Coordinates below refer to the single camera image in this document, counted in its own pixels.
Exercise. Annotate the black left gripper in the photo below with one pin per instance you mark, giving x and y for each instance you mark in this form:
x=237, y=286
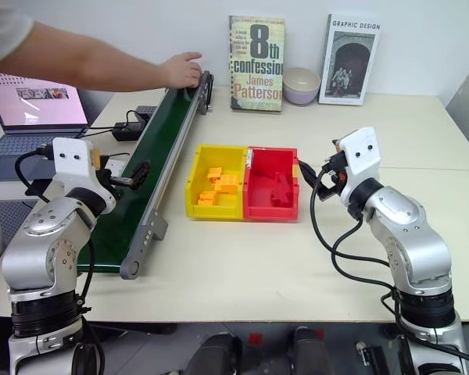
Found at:
x=108, y=183

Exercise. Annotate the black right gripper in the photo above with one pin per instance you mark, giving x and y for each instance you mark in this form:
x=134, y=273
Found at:
x=333, y=173

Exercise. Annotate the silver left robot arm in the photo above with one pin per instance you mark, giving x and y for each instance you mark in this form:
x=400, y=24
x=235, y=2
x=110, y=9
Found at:
x=43, y=242

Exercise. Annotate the person's bare forearm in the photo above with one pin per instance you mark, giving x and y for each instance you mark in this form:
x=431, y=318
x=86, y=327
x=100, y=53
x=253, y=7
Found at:
x=82, y=58

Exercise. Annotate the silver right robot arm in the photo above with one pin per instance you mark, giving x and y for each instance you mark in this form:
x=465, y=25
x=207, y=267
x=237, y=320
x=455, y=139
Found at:
x=410, y=234

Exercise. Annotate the green conveyor belt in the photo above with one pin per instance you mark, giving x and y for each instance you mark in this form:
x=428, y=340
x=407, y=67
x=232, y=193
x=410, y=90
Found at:
x=156, y=148

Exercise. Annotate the person's bare hand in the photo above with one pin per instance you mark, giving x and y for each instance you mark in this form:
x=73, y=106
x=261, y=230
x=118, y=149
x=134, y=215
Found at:
x=180, y=72

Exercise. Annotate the white rectangular box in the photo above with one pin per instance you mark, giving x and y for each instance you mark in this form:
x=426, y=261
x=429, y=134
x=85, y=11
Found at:
x=115, y=166

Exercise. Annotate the red toy brick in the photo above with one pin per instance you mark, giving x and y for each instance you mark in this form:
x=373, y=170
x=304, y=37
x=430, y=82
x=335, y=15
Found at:
x=281, y=198

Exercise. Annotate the black power adapter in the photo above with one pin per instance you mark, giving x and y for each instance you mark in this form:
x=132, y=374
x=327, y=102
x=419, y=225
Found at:
x=127, y=132

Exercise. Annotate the red plastic bin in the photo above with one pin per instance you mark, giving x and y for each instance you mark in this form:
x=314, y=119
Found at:
x=258, y=203

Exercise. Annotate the yellow plastic bin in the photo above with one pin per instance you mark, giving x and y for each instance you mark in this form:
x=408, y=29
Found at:
x=193, y=195

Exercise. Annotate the black perforated plate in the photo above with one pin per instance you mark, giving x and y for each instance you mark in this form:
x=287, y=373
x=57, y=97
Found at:
x=145, y=110

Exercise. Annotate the yellow toy brick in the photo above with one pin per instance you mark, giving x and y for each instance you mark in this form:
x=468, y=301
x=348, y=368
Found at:
x=208, y=198
x=215, y=173
x=226, y=183

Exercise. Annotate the lavender bowl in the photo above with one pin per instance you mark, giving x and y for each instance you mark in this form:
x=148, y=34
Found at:
x=301, y=88

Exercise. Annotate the grey laptop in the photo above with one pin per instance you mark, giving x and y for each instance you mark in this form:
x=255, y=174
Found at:
x=35, y=113

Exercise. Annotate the graphic design book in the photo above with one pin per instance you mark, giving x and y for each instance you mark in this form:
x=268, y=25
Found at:
x=349, y=58

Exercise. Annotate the grey box under laptop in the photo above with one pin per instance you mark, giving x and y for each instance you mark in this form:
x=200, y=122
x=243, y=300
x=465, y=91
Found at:
x=8, y=176

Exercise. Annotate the dark rounded shape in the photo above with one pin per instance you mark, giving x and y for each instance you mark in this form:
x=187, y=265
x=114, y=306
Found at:
x=310, y=351
x=215, y=355

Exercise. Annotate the white shirt sleeve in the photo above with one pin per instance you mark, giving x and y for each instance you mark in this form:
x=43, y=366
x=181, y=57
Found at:
x=0, y=31

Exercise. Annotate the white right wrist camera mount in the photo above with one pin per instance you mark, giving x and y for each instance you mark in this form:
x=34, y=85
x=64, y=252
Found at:
x=361, y=156

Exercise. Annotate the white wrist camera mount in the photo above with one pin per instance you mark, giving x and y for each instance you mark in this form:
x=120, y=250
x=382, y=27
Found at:
x=361, y=156
x=72, y=164

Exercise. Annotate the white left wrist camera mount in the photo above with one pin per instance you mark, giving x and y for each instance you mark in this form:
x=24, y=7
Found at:
x=72, y=164

